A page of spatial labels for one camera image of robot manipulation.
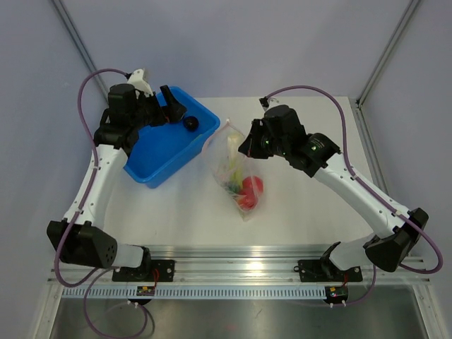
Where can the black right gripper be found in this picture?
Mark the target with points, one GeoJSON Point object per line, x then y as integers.
{"type": "Point", "coordinates": [250, 147]}

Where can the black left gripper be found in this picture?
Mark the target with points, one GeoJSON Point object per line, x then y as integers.
{"type": "Point", "coordinates": [174, 111]}

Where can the dark purple plum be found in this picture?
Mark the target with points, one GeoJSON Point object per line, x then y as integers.
{"type": "Point", "coordinates": [191, 123]}

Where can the white green leek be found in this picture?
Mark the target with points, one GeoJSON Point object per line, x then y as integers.
{"type": "Point", "coordinates": [234, 158]}

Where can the red apple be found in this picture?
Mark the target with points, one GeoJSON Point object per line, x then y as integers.
{"type": "Point", "coordinates": [254, 183]}

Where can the clear pink-dotted zip bag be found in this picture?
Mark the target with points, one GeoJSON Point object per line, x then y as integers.
{"type": "Point", "coordinates": [214, 154]}

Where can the red pomegranate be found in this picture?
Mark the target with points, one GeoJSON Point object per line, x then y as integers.
{"type": "Point", "coordinates": [246, 199]}

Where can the green cucumber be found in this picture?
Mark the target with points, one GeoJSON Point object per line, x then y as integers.
{"type": "Point", "coordinates": [233, 187]}

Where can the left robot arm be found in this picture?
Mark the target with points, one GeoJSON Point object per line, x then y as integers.
{"type": "Point", "coordinates": [79, 237]}

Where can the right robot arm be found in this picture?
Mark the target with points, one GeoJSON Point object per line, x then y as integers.
{"type": "Point", "coordinates": [393, 235]}

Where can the blue plastic bin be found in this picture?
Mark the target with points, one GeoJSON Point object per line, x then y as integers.
{"type": "Point", "coordinates": [163, 150]}

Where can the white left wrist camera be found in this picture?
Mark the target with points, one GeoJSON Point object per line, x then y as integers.
{"type": "Point", "coordinates": [138, 79]}

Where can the right side aluminium rail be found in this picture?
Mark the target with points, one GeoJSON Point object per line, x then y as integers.
{"type": "Point", "coordinates": [369, 149]}

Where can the left aluminium frame post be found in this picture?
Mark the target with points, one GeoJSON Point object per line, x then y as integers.
{"type": "Point", "coordinates": [75, 37]}

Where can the aluminium frame post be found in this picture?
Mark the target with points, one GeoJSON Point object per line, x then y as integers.
{"type": "Point", "coordinates": [75, 37]}
{"type": "Point", "coordinates": [390, 48]}

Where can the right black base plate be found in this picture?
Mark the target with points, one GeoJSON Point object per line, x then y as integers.
{"type": "Point", "coordinates": [320, 271]}

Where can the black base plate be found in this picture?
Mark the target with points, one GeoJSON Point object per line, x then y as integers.
{"type": "Point", "coordinates": [320, 271]}
{"type": "Point", "coordinates": [161, 270]}

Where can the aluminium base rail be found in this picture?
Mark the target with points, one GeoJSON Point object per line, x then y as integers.
{"type": "Point", "coordinates": [244, 265]}

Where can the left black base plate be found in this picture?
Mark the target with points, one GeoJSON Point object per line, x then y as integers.
{"type": "Point", "coordinates": [161, 270]}

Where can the right aluminium frame post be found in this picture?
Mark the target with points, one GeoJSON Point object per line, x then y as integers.
{"type": "Point", "coordinates": [390, 48]}

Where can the white slotted cable duct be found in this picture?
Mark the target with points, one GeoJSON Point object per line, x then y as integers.
{"type": "Point", "coordinates": [197, 292]}

